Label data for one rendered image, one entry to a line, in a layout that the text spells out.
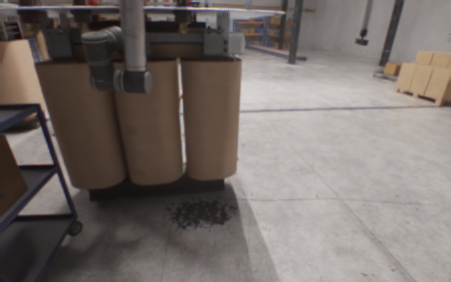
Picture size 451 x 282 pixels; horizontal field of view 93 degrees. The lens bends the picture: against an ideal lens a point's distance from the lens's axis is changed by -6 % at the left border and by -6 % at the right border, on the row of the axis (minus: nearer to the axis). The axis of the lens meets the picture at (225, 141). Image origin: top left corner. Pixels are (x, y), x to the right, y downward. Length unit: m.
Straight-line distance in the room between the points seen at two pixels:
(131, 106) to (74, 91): 0.34
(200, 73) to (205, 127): 0.36
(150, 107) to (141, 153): 0.35
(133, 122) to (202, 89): 0.49
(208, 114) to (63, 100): 0.89
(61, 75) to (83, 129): 0.34
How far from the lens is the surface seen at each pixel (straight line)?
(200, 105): 1.53
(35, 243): 1.80
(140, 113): 1.56
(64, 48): 1.64
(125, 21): 1.14
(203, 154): 1.68
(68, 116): 1.70
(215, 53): 1.52
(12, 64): 3.80
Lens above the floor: 1.25
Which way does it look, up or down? 26 degrees down
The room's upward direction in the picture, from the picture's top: 2 degrees clockwise
